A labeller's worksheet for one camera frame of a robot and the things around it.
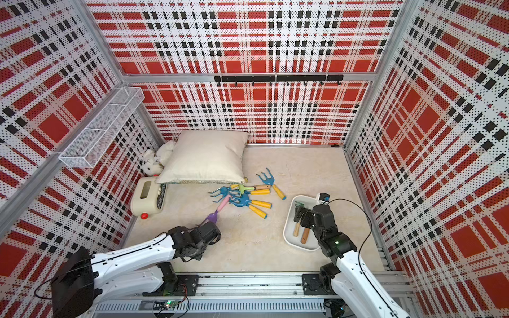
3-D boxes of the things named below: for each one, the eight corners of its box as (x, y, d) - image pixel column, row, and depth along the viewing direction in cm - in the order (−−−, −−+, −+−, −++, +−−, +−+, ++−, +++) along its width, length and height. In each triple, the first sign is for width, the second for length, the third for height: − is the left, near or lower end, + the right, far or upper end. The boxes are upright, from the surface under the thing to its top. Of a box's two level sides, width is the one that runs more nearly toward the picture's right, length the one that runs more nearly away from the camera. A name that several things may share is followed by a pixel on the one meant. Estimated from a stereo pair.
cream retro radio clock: (139, 223, 90) (129, 215, 84) (137, 185, 104) (128, 175, 97) (171, 211, 94) (164, 203, 88) (165, 176, 108) (158, 166, 101)
